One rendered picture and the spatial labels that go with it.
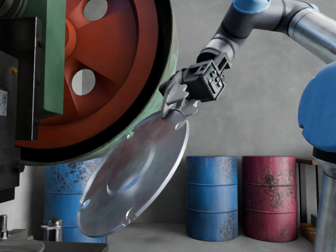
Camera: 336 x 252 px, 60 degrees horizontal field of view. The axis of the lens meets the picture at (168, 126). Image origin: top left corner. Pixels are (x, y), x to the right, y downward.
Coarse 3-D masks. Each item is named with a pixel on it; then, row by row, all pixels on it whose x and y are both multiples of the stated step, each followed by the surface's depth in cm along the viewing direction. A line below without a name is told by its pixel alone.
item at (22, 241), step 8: (0, 240) 61; (8, 240) 59; (16, 240) 59; (24, 240) 59; (32, 240) 59; (0, 248) 55; (8, 248) 55; (16, 248) 55; (24, 248) 55; (32, 248) 55; (40, 248) 55; (48, 248) 56; (56, 248) 56; (64, 248) 56; (72, 248) 56; (80, 248) 56; (88, 248) 56; (96, 248) 56; (104, 248) 56
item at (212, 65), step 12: (204, 60) 70; (216, 60) 65; (228, 60) 66; (192, 72) 65; (204, 72) 61; (216, 72) 63; (192, 84) 62; (204, 84) 60; (216, 84) 63; (192, 96) 65; (204, 96) 64; (216, 96) 63
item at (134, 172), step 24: (144, 120) 67; (168, 120) 58; (120, 144) 68; (144, 144) 57; (168, 144) 52; (96, 168) 67; (120, 168) 57; (144, 168) 51; (168, 168) 46; (96, 192) 59; (120, 192) 52; (144, 192) 46; (96, 216) 52; (120, 216) 47
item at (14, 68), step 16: (0, 64) 59; (16, 64) 64; (0, 80) 59; (16, 80) 64; (0, 96) 59; (16, 96) 64; (0, 112) 59; (0, 128) 59; (0, 144) 59; (0, 160) 54; (16, 160) 59; (0, 176) 54; (16, 176) 59
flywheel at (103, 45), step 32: (128, 0) 94; (96, 32) 94; (128, 32) 93; (160, 32) 93; (64, 64) 95; (96, 64) 94; (128, 64) 92; (64, 96) 94; (96, 96) 93; (128, 96) 88; (64, 128) 90; (96, 128) 88
